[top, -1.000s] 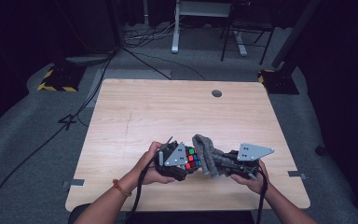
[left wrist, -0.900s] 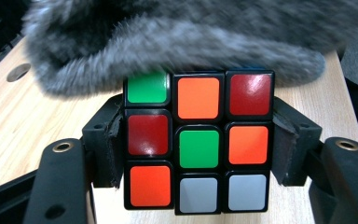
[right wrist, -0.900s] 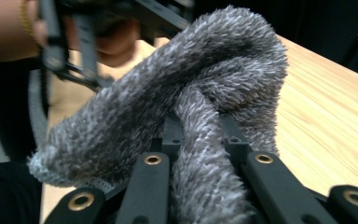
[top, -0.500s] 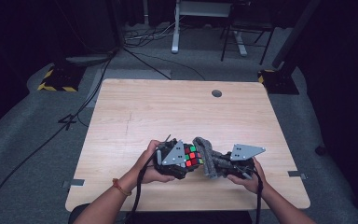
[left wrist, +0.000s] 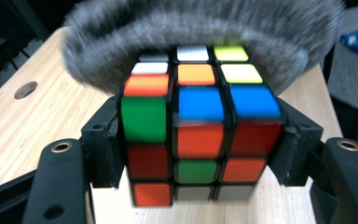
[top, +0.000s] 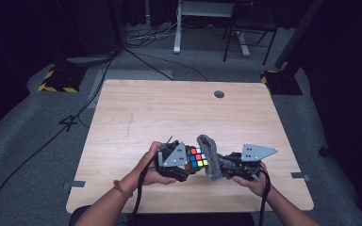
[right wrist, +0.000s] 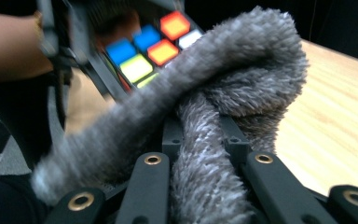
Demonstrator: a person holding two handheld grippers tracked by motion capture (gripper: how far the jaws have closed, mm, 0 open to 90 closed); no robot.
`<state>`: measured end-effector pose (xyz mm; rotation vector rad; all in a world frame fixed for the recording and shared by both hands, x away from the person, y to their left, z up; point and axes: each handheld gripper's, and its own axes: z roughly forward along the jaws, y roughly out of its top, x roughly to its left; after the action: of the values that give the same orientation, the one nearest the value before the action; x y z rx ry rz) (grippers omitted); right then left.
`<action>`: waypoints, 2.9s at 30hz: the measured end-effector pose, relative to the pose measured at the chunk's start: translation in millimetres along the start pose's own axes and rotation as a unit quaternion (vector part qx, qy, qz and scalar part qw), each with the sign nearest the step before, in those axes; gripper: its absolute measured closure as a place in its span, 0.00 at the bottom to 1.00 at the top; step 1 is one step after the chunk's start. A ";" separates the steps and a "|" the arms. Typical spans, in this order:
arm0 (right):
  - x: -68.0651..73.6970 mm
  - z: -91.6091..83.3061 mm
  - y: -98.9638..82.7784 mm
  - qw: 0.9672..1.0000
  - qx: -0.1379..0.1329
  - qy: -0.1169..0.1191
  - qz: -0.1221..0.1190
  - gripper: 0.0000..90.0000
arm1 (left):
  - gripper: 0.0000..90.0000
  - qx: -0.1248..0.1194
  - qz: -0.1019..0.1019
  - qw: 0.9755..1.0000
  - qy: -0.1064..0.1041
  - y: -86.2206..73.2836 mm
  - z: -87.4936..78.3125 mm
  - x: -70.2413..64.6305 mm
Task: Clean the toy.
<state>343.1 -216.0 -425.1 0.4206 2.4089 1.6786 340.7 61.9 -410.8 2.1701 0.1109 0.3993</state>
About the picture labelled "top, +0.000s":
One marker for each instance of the grey tape piece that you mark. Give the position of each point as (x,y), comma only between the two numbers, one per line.
(299,175)
(78,184)

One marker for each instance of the person's dark clothing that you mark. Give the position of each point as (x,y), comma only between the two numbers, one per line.
(201,219)

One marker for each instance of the person's left hand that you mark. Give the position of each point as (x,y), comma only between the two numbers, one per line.
(147,171)

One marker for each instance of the person's right hand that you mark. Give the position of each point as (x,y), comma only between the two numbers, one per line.
(257,186)

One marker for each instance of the grey fluffy cloth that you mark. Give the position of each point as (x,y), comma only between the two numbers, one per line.
(212,150)

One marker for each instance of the multicoloured puzzle cube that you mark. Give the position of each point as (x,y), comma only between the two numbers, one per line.
(198,157)

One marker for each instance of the black metal chair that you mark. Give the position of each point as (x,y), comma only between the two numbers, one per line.
(254,22)

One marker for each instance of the black yellow striped stand base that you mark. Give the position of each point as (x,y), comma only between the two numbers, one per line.
(283,83)
(61,80)

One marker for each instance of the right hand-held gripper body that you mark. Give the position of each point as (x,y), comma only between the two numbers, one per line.
(256,152)

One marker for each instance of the small black floor object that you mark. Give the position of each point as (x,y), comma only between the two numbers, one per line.
(323,152)

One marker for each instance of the grey round table grommet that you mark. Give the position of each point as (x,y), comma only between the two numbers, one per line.
(219,94)

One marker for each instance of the grey slanted stand pole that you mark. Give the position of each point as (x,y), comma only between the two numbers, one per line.
(298,31)

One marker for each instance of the white desk frame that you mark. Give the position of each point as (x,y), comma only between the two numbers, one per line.
(177,37)

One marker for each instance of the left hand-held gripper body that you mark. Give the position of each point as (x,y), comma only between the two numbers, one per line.
(176,157)

